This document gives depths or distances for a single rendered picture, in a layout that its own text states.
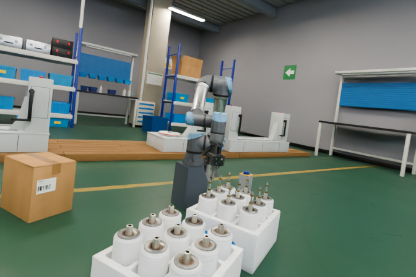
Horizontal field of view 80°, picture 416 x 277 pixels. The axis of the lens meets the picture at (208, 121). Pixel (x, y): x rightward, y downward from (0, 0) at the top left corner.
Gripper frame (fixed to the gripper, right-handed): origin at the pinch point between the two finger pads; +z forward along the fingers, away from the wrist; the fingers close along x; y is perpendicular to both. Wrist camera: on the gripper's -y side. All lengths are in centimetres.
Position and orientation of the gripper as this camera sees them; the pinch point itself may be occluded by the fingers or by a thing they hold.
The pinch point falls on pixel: (210, 178)
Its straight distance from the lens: 135.8
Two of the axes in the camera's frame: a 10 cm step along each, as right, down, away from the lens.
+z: -1.3, 9.9, 0.5
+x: 9.2, 1.0, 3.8
